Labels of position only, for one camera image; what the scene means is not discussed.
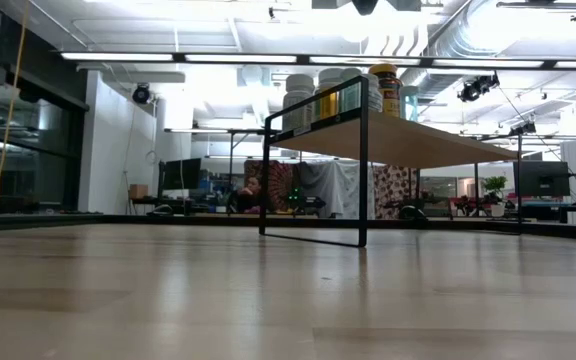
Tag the brown patterned cloth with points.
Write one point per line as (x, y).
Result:
(393, 190)

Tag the red seat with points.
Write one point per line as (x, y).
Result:
(460, 204)

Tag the cardboard box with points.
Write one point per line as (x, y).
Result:
(138, 191)

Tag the overhead light bar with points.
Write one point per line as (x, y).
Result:
(308, 60)

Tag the small amber white-capped bottle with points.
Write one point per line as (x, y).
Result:
(329, 105)

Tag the small teal white-capped bottle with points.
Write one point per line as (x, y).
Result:
(409, 105)

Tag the black ceiling camera cluster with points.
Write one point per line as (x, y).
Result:
(523, 129)
(478, 87)

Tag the white medicine bottle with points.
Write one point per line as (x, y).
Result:
(374, 95)

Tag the white sheet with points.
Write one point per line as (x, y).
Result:
(335, 187)

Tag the amber bottle with yellow cap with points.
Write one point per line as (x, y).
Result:
(390, 95)

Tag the large clear green-labelled bottle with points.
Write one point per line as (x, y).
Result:
(352, 97)

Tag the black monitor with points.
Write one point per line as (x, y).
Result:
(182, 173)
(543, 178)

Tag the red mandala cloth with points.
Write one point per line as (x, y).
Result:
(278, 182)

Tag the background robot with green light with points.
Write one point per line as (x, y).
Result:
(300, 200)

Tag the overhead camera mount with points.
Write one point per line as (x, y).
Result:
(365, 5)

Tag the wooden shelf with black frame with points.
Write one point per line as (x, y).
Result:
(393, 140)

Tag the green plant in white pot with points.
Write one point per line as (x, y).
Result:
(495, 187)

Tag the black aluminium rig frame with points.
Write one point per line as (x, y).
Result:
(168, 220)

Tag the white bottle red-lined label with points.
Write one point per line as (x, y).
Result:
(298, 100)

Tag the person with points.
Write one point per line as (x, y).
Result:
(249, 197)

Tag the round black ceiling camera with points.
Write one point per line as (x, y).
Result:
(141, 93)

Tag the background rig frame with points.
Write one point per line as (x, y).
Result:
(231, 165)

